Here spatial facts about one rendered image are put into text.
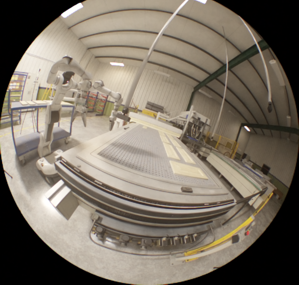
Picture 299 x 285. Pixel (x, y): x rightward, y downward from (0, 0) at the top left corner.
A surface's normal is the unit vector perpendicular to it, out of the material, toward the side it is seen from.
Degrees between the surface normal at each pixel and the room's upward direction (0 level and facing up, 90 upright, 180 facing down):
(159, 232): 0
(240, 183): 90
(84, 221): 0
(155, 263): 0
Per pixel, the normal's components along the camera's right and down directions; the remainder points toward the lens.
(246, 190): -0.94, -0.33
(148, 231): 0.33, -0.92
